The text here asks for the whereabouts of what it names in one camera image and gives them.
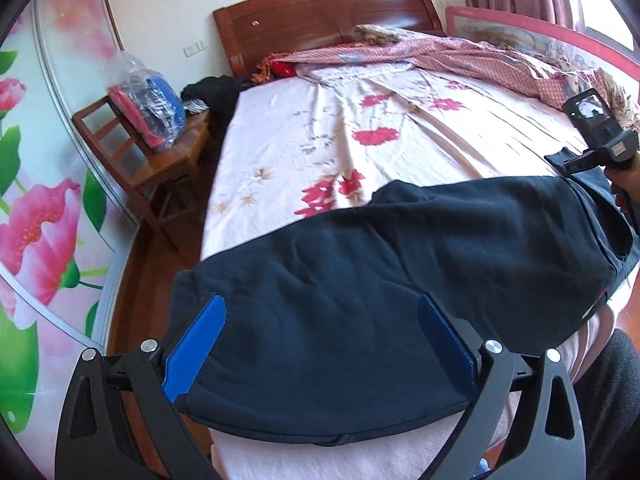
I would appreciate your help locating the dark navy sport pants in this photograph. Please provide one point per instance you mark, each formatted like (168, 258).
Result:
(322, 342)

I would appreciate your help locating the right hand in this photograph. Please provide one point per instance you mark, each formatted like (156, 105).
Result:
(625, 186)

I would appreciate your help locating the plastic bag with clothes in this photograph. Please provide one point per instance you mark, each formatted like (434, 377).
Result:
(146, 100)

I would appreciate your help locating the floral wardrobe sliding door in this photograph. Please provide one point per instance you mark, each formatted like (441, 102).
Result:
(66, 231)

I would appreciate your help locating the wooden chair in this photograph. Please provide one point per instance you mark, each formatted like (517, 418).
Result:
(163, 186)

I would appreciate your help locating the black clothes pile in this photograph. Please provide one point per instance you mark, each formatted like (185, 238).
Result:
(220, 95)

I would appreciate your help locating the bed with floral sheet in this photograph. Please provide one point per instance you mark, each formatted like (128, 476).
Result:
(328, 139)

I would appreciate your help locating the wooden headboard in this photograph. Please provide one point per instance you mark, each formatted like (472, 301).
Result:
(252, 29)

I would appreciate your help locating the pink bed guard rail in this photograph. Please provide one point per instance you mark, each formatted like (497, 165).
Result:
(601, 50)

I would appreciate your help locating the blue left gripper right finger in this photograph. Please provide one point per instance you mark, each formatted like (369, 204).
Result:
(455, 358)

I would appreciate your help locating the red patterned quilt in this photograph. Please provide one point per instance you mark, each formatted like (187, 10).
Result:
(551, 79)

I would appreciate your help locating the wall power socket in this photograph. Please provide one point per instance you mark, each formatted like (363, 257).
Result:
(194, 49)

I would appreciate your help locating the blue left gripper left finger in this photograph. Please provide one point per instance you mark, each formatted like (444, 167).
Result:
(187, 355)

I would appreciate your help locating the grey trouser leg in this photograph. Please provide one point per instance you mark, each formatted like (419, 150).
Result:
(607, 393)

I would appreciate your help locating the red pillow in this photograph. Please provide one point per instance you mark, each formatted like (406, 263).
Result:
(282, 70)

